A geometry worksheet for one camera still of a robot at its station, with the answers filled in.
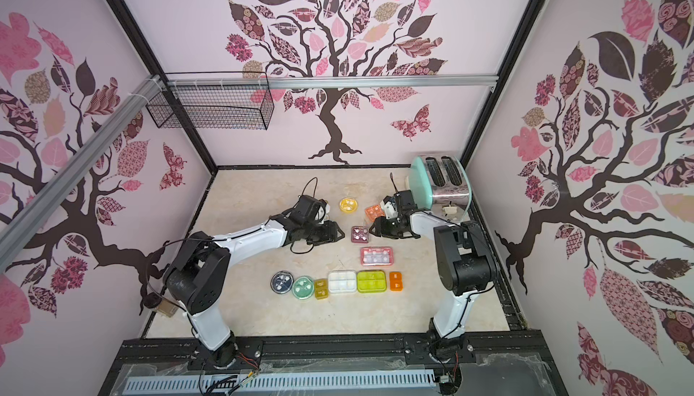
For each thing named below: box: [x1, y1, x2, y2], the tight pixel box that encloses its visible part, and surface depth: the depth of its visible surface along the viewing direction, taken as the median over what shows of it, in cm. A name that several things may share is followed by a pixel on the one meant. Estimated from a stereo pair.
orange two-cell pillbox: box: [389, 271, 404, 293], surface depth 87 cm
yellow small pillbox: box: [314, 278, 329, 301], surface depth 85 cm
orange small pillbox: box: [364, 204, 385, 223], surface depth 106 cm
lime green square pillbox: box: [356, 269, 388, 293], surface depth 88 cm
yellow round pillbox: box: [338, 197, 358, 213], surface depth 109 cm
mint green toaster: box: [409, 154, 473, 224], surface depth 94 cm
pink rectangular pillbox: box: [360, 246, 394, 267], surface depth 94 cm
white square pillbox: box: [328, 269, 357, 293], surface depth 87 cm
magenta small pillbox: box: [350, 226, 370, 244], surface depth 99 cm
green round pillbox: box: [291, 274, 315, 301], surface depth 87 cm
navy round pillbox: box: [269, 270, 295, 295], surface depth 87 cm
